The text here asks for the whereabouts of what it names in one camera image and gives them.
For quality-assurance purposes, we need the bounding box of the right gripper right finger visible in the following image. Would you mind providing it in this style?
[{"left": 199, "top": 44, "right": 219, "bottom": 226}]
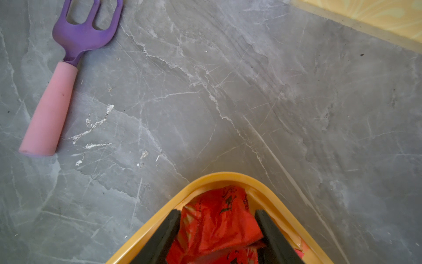
[{"left": 255, "top": 210, "right": 304, "bottom": 264}]

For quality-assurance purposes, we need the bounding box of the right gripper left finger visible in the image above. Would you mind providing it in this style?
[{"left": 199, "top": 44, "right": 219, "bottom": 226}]
[{"left": 130, "top": 210, "right": 181, "bottom": 264}]

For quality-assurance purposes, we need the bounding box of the orange plastic storage box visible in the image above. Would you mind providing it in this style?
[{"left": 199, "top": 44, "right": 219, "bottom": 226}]
[{"left": 107, "top": 172, "right": 333, "bottom": 264}]

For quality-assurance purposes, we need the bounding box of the purple pink garden fork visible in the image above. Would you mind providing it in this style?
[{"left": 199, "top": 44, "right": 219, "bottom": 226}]
[{"left": 19, "top": 0, "right": 124, "bottom": 156}]

